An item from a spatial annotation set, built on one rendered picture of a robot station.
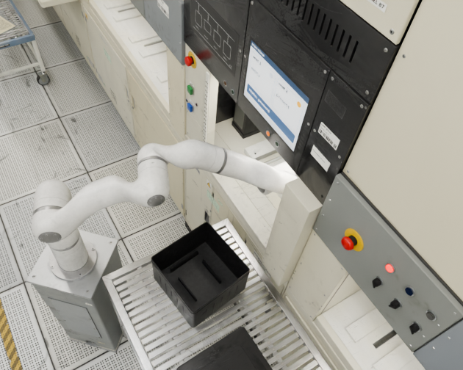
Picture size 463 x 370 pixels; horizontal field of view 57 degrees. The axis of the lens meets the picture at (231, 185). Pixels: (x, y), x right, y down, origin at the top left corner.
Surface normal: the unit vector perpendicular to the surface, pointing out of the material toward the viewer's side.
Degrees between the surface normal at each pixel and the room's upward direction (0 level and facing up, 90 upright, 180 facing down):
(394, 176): 90
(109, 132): 0
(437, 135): 90
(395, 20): 90
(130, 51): 0
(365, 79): 90
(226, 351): 0
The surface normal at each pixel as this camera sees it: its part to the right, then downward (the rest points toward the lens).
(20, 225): 0.08, -0.59
